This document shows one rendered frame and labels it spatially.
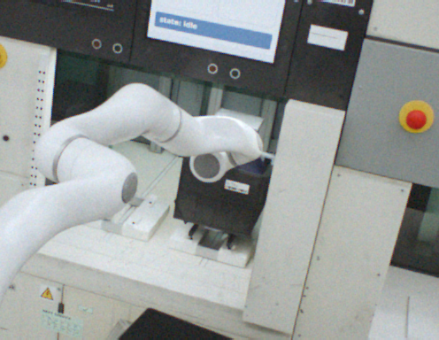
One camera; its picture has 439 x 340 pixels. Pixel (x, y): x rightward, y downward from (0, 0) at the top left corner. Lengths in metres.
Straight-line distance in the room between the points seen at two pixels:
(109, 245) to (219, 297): 0.34
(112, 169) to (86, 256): 0.68
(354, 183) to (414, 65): 0.28
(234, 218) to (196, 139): 0.43
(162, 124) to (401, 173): 0.52
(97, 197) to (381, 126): 0.64
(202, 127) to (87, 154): 0.35
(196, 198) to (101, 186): 0.71
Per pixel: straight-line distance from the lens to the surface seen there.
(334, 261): 1.84
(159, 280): 2.00
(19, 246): 1.36
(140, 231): 2.15
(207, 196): 2.05
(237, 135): 1.74
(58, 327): 2.14
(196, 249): 2.12
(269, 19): 1.70
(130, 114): 1.49
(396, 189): 1.77
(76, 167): 1.44
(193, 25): 1.73
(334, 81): 1.70
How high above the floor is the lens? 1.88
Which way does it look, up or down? 23 degrees down
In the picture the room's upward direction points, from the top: 8 degrees clockwise
